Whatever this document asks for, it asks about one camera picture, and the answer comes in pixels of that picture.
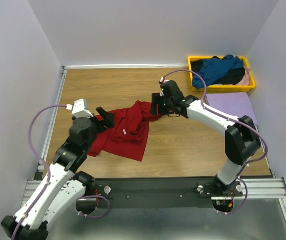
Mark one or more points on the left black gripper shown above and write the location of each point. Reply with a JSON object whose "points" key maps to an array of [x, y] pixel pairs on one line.
{"points": [[109, 121]]}

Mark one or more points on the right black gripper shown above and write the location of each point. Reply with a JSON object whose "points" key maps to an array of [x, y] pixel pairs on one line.
{"points": [[156, 98]]}

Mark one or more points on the red t shirt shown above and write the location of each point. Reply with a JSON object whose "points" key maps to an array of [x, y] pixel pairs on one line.
{"points": [[129, 137]]}

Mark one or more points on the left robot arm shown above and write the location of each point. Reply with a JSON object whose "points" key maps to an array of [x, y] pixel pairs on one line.
{"points": [[63, 185]]}

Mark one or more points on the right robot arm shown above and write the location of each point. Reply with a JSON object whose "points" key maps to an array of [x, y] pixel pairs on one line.
{"points": [[241, 138]]}

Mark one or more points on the blue t shirt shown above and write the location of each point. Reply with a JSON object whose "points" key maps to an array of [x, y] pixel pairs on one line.
{"points": [[215, 71]]}

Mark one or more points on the folded purple t shirt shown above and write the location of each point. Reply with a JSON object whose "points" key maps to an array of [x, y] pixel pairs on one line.
{"points": [[236, 104]]}

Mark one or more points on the pink t shirt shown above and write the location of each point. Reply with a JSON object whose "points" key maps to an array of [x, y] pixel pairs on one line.
{"points": [[246, 80]]}

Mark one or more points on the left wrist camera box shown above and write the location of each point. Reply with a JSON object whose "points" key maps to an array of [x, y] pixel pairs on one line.
{"points": [[81, 109]]}

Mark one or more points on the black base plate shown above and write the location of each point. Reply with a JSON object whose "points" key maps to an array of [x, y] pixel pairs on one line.
{"points": [[158, 193]]}

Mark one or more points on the aluminium front rail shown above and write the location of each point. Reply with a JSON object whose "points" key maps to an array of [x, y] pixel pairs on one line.
{"points": [[258, 188]]}

